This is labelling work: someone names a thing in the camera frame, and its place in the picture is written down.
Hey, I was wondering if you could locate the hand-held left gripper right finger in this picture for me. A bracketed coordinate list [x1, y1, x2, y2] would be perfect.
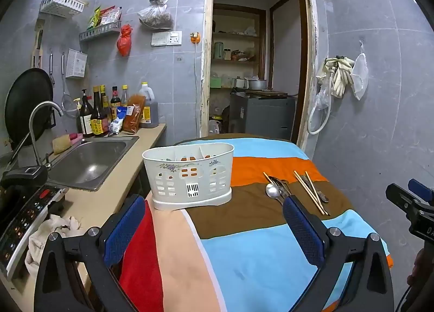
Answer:
[282, 196, 396, 312]

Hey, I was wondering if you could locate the white wall box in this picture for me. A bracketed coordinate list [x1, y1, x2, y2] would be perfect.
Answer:
[65, 48, 88, 79]

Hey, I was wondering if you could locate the curved metal faucet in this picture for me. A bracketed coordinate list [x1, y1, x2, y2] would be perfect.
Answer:
[28, 101, 65, 169]

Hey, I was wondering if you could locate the dark metal spoon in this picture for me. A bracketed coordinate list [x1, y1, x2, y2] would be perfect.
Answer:
[270, 176, 293, 198]

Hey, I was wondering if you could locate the white mesh bag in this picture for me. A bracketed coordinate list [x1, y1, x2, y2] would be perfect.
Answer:
[350, 40, 370, 101]

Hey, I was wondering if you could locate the red plastic bag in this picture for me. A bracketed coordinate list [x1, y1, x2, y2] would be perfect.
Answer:
[117, 24, 133, 57]

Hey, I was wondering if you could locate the red and white packet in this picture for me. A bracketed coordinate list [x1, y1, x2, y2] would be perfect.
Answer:
[100, 6, 122, 26]

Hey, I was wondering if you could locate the wooden shelf unit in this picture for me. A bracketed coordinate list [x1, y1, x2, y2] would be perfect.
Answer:
[209, 3, 267, 89]

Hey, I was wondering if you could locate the soy sauce bottle yellow label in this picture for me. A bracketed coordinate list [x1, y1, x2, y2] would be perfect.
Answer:
[90, 86, 109, 137]

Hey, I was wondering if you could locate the metal pot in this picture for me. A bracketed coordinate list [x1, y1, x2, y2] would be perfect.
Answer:
[244, 76, 269, 91]

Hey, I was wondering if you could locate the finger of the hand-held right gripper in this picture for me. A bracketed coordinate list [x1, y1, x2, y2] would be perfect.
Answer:
[408, 178, 434, 203]
[385, 183, 423, 216]

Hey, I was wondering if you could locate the white wall cable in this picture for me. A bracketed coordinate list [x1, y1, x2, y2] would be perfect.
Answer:
[193, 44, 201, 137]

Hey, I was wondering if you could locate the slim dark sauce bottle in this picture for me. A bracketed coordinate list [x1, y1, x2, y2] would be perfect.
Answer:
[100, 84, 112, 123]

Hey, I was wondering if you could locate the black round pan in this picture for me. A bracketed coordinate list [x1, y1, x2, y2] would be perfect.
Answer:
[4, 68, 55, 150]

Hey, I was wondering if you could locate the hanging mesh strainer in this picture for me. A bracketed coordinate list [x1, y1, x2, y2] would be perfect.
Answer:
[60, 53, 80, 119]

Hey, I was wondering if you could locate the wooden knife rack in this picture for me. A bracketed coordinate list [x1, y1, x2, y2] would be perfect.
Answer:
[31, 20, 46, 69]

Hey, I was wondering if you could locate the yellow sponge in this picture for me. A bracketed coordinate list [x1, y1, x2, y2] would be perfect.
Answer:
[52, 135, 73, 154]

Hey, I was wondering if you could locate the small metal spoon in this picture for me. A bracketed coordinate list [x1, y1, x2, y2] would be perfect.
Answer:
[302, 176, 330, 203]

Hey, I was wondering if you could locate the white plastic wall basket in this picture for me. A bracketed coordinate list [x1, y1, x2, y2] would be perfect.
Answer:
[40, 0, 85, 20]

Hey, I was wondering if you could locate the brown snack packet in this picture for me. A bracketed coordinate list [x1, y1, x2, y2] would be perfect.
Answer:
[122, 94, 147, 133]

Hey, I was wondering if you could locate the white plastic utensil holder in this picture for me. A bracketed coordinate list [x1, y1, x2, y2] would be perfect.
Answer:
[142, 143, 235, 211]

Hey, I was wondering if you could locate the white hose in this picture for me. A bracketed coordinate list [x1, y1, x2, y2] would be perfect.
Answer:
[307, 74, 335, 135]

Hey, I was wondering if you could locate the white crumpled rag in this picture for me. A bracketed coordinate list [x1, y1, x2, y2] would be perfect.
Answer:
[24, 214, 84, 277]

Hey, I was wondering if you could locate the clear bag of dried goods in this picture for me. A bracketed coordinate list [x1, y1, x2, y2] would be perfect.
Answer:
[137, 0, 174, 31]

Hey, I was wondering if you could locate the blue and white packet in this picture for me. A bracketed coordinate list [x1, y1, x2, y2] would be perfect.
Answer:
[108, 106, 129, 135]

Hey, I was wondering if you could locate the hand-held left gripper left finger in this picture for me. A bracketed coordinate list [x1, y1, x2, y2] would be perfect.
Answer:
[33, 194, 150, 312]

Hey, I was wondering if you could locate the grey cabinet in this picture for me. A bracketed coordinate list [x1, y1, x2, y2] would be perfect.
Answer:
[229, 92, 296, 137]

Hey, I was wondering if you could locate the grey wall shelf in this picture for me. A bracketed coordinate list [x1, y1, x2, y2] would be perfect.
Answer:
[79, 20, 122, 43]

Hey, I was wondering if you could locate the colourful striped blanket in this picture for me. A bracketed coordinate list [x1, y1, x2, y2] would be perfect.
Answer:
[119, 134, 394, 312]

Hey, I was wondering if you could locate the yellow green snack packet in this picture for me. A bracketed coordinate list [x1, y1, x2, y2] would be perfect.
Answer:
[87, 6, 102, 30]

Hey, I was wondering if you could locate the electric cooker with button panel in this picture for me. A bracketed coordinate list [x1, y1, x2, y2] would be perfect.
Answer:
[0, 164, 69, 282]

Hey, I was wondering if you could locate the stainless steel sink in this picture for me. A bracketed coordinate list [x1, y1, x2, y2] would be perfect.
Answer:
[47, 136, 140, 192]

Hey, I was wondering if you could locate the white wall socket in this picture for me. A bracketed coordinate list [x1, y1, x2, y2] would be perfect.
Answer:
[151, 30, 183, 47]

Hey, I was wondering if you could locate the wooden door frame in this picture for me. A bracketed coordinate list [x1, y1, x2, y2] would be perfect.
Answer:
[198, 0, 320, 150]

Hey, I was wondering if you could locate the large oil jug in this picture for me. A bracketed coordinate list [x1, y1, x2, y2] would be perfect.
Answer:
[137, 82, 159, 129]

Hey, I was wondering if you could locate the dark bottle red label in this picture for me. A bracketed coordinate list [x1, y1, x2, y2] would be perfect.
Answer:
[110, 86, 122, 116]

